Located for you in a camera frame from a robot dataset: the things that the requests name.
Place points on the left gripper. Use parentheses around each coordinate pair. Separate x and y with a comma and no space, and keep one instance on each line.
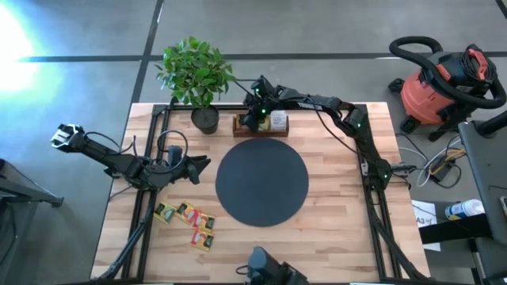
(170,174)

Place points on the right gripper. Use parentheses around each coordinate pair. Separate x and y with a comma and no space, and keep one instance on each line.
(263,101)

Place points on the brown wooden tea organizer box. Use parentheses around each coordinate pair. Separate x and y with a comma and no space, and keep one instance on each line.
(257,134)

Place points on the lemon lime green tea bag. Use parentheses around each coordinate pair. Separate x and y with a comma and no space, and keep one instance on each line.
(265,124)
(165,212)

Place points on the white Tazo tea packet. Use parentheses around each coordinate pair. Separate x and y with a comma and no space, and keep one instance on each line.
(278,120)

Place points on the mango orange tea bag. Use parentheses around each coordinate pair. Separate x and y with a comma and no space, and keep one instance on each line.
(186,212)
(203,240)
(204,221)

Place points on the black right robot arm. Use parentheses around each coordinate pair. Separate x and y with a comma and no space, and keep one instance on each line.
(325,105)

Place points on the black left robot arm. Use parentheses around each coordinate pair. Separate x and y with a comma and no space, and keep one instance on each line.
(115,160)

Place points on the round dark woven placemat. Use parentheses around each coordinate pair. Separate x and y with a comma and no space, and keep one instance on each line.
(262,182)

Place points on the green plant in black pot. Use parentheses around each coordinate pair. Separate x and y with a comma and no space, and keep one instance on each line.
(198,71)

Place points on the red and black shop vacuum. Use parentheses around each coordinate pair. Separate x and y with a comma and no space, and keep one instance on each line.
(420,99)

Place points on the black metal cart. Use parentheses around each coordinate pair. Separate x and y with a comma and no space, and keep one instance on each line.
(24,193)

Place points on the black power strip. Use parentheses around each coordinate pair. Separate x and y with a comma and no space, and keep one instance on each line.
(440,171)

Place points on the white paper sheet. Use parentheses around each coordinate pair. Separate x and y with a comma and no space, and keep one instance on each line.
(429,210)

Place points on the white and blue spray can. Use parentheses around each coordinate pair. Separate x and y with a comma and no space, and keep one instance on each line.
(465,208)

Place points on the black desk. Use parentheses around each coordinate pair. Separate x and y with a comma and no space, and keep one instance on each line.
(487,170)

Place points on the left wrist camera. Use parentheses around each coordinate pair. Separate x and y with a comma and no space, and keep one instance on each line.
(175,155)

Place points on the black aluminium table frame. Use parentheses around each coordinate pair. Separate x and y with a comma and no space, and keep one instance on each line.
(229,107)

